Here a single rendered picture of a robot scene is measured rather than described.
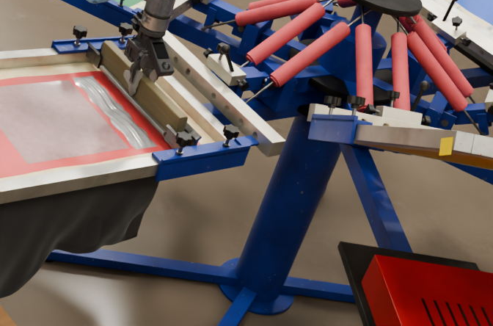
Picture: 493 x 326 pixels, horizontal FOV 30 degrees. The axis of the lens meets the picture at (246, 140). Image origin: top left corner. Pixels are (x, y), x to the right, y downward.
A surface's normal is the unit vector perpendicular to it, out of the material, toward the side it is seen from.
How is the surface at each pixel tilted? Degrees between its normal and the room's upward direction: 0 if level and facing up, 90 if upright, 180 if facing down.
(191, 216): 0
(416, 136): 90
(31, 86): 0
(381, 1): 0
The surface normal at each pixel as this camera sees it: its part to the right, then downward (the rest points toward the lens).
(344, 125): -0.95, -0.18
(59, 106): 0.29, -0.81
